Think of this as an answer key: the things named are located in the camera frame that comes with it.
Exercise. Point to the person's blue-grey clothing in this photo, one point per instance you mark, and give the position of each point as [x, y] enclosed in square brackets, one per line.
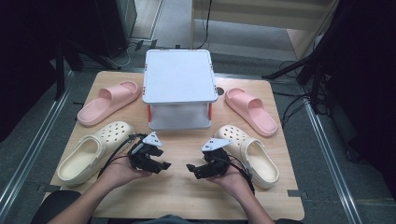
[180, 219]

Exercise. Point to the person's right hand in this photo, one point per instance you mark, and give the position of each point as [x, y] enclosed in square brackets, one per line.
[235, 183]

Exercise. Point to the grey tape strip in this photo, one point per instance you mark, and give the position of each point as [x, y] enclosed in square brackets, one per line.
[49, 188]
[297, 193]

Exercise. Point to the person's left hand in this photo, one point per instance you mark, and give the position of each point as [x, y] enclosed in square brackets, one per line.
[120, 175]

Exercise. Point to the pink slide slipper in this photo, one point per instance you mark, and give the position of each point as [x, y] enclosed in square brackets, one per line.
[258, 118]
[102, 105]

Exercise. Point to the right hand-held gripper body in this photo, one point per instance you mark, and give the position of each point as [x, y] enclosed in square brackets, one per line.
[218, 166]

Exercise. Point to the cream perforated clog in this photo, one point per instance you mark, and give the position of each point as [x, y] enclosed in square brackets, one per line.
[233, 135]
[115, 132]

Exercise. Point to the light wooden bench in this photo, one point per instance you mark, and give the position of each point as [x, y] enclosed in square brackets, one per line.
[264, 14]

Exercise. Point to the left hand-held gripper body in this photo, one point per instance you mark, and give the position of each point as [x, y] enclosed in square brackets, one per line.
[140, 155]

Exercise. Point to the metal floor rail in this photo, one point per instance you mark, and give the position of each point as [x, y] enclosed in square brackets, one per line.
[34, 137]
[330, 161]

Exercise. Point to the black tripod stand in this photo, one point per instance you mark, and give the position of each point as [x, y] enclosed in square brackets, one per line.
[59, 71]
[316, 81]

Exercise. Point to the grey tray with orange trim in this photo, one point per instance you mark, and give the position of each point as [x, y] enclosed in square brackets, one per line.
[179, 77]

